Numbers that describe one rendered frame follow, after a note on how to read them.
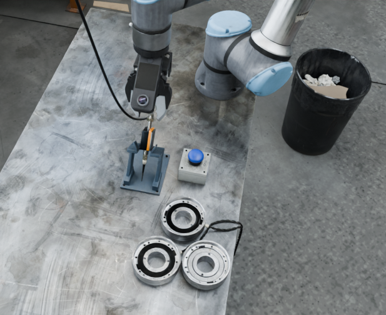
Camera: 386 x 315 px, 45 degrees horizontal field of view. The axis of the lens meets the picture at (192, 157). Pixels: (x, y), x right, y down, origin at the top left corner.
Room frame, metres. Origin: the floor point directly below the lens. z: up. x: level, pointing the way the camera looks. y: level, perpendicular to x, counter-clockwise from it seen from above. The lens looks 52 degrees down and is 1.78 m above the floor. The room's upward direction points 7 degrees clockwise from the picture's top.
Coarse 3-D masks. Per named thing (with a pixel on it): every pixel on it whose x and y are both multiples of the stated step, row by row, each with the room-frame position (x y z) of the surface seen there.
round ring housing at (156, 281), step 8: (144, 240) 0.48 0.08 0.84; (152, 240) 0.49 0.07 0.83; (160, 240) 0.49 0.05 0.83; (168, 240) 0.49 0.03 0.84; (136, 248) 0.46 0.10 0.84; (152, 248) 0.47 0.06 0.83; (160, 248) 0.47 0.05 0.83; (176, 248) 0.47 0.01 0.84; (136, 256) 0.45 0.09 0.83; (144, 256) 0.45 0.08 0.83; (152, 256) 0.46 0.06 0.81; (160, 256) 0.46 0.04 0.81; (168, 256) 0.46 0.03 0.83; (176, 256) 0.46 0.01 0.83; (144, 264) 0.43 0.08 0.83; (176, 264) 0.44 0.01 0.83; (136, 272) 0.41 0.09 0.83; (176, 272) 0.42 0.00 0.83; (144, 280) 0.40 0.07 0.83; (152, 280) 0.39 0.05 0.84; (160, 280) 0.40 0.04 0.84; (168, 280) 0.40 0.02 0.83
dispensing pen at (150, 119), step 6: (150, 114) 0.75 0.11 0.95; (150, 120) 0.74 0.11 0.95; (150, 126) 0.73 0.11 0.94; (144, 132) 0.71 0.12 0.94; (144, 138) 0.70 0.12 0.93; (144, 144) 0.69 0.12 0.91; (144, 150) 0.69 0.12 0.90; (144, 156) 0.69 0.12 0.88; (144, 162) 0.68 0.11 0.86; (144, 168) 0.67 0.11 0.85
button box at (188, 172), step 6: (186, 150) 0.75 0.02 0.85; (186, 156) 0.73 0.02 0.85; (204, 156) 0.73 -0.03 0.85; (210, 156) 0.74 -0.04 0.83; (180, 162) 0.70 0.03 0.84; (186, 162) 0.71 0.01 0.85; (192, 162) 0.71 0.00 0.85; (198, 162) 0.71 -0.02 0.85; (204, 162) 0.71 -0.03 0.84; (180, 168) 0.69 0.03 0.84; (186, 168) 0.69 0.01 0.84; (192, 168) 0.69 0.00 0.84; (198, 168) 0.69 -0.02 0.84; (204, 168) 0.70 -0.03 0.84; (180, 174) 0.68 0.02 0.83; (186, 174) 0.68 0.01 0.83; (192, 174) 0.68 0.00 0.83; (198, 174) 0.68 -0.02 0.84; (204, 174) 0.68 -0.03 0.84; (180, 180) 0.68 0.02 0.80; (186, 180) 0.68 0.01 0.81; (192, 180) 0.68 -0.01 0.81; (198, 180) 0.68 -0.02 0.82; (204, 180) 0.68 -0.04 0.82
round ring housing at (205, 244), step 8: (192, 248) 0.48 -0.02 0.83; (200, 248) 0.49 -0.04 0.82; (208, 248) 0.49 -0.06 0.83; (216, 248) 0.49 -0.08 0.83; (184, 256) 0.46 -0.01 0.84; (200, 256) 0.47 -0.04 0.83; (208, 256) 0.47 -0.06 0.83; (224, 256) 0.48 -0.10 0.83; (184, 264) 0.44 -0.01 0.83; (192, 264) 0.45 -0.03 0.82; (216, 264) 0.45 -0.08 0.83; (224, 264) 0.46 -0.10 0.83; (184, 272) 0.42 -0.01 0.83; (200, 272) 0.43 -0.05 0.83; (208, 272) 0.43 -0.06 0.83; (216, 272) 0.44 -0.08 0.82; (224, 272) 0.44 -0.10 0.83; (192, 280) 0.40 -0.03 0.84; (216, 280) 0.42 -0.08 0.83; (224, 280) 0.42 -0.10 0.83; (200, 288) 0.40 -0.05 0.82; (208, 288) 0.40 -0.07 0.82
